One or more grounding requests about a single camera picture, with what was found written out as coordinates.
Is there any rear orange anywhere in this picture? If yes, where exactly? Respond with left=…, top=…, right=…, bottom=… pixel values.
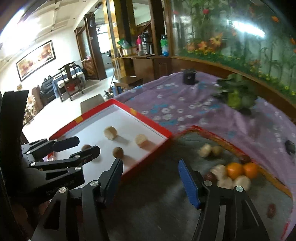
left=243, top=162, right=258, bottom=179

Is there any orange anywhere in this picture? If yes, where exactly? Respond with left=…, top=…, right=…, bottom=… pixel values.
left=226, top=162, right=244, bottom=180
left=243, top=162, right=258, bottom=179

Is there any wooden side cabinet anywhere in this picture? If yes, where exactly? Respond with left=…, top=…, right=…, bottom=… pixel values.
left=112, top=54, right=172, bottom=83

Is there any wooden stool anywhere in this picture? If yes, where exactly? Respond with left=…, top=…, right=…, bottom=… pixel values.
left=80, top=94, right=105, bottom=114

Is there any brown kiwi fruit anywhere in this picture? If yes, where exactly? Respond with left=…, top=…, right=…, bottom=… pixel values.
left=112, top=147, right=124, bottom=159

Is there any beige chunk near kiwi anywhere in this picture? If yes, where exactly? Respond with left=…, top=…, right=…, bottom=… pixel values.
left=198, top=143, right=212, bottom=158

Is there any beige chunk left of orange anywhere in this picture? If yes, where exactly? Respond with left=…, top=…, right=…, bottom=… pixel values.
left=210, top=164, right=227, bottom=180

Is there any purple floral tablecloth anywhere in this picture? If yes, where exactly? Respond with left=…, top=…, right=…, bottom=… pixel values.
left=116, top=72, right=295, bottom=192

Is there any beige sugarcane chunk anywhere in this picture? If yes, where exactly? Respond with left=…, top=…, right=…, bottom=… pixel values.
left=135, top=134, right=148, bottom=148
left=104, top=126, right=117, bottom=141

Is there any pink bottle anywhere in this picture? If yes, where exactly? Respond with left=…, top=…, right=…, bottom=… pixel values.
left=136, top=35, right=143, bottom=56

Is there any front orange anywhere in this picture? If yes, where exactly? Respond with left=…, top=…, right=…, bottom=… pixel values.
left=226, top=162, right=244, bottom=180

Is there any red date behind oranges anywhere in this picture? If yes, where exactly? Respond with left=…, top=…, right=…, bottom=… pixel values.
left=239, top=155, right=251, bottom=165

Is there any brown kiwi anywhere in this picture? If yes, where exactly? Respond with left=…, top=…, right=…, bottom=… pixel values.
left=211, top=146, right=224, bottom=157
left=81, top=144, right=92, bottom=151

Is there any beige chunk right of orange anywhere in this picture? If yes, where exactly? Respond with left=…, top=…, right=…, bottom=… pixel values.
left=234, top=175, right=251, bottom=191

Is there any red date front left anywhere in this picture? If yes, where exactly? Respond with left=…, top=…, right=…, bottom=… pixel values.
left=204, top=172, right=217, bottom=185

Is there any floral mural glass panel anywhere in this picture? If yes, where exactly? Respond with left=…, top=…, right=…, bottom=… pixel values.
left=171, top=0, right=295, bottom=99

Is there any green blue water bottle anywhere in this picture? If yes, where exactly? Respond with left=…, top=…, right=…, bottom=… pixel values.
left=160, top=35, right=169, bottom=57

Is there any beige chunk of orange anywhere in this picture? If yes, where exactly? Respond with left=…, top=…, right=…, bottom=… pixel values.
left=210, top=164, right=227, bottom=180
left=234, top=175, right=251, bottom=191

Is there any beige chunk front middle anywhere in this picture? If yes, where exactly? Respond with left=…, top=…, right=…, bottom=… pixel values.
left=217, top=177, right=234, bottom=190

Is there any framed wall painting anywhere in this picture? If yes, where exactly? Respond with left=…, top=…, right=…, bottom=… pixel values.
left=16, top=40, right=56, bottom=82

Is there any small black device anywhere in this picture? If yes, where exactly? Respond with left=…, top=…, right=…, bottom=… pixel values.
left=285, top=140, right=295, bottom=156

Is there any black thermos jug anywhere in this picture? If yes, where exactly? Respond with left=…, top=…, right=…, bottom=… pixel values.
left=141, top=31, right=153, bottom=55

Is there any green leafy cabbage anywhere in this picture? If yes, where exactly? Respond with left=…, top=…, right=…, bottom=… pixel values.
left=212, top=73, right=258, bottom=115

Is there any wooden chair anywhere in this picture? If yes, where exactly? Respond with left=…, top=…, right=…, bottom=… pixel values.
left=59, top=62, right=84, bottom=101

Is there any red date far right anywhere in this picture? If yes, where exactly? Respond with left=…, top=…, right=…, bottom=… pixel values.
left=266, top=203, right=276, bottom=219

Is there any black cylindrical grinder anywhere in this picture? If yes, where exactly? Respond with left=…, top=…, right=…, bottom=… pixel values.
left=183, top=69, right=197, bottom=85

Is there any grey felt mat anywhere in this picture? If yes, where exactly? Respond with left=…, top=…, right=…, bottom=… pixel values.
left=106, top=130, right=293, bottom=240

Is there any red white shallow box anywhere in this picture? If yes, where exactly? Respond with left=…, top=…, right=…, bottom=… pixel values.
left=48, top=99, right=172, bottom=183

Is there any brown kiwi by chunk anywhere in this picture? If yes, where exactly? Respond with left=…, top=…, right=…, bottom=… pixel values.
left=211, top=146, right=224, bottom=157

